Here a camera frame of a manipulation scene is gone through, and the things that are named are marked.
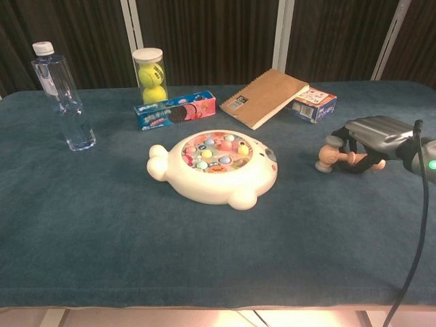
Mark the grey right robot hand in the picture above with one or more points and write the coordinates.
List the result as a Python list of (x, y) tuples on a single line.
[(371, 136)]

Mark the toy hammer with grey heads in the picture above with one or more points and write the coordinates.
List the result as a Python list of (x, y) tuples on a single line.
[(332, 157)]

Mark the white whack-a-mole toy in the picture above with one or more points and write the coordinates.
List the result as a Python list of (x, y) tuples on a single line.
[(213, 168)]

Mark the blue white carton box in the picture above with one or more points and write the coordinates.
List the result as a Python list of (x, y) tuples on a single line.
[(315, 105)]

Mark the brown spiral notebook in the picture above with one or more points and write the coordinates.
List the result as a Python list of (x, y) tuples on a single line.
[(264, 97)]

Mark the blue pink cookie box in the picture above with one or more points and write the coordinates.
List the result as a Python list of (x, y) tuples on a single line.
[(175, 114)]

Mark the yellow tennis ball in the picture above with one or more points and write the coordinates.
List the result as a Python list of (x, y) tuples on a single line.
[(151, 74), (155, 94)]

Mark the clear tennis ball tube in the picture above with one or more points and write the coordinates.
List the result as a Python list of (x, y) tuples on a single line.
[(150, 75)]

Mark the blue table cloth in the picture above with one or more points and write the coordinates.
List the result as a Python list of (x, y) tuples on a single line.
[(102, 221)]

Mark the clear plastic water bottle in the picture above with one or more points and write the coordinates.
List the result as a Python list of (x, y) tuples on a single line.
[(63, 98)]

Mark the white frame post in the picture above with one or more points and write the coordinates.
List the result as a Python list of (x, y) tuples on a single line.
[(390, 37), (131, 24), (285, 34)]

